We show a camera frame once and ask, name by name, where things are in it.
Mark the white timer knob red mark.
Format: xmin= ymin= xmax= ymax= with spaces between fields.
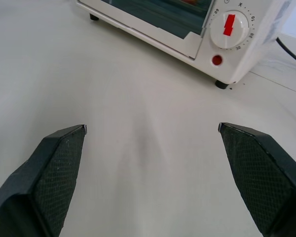
xmin=209 ymin=10 xmax=250 ymax=49

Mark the white toaster oven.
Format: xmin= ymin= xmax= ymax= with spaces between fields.
xmin=75 ymin=0 xmax=287 ymax=89

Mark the black power cable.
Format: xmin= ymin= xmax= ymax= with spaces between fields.
xmin=275 ymin=37 xmax=296 ymax=67

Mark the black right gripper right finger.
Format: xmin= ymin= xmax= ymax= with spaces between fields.
xmin=218 ymin=122 xmax=296 ymax=237

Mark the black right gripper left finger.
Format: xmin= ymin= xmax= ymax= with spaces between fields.
xmin=0 ymin=124 xmax=87 ymax=237

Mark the glass oven door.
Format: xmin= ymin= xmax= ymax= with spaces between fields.
xmin=75 ymin=0 xmax=217 ymax=60

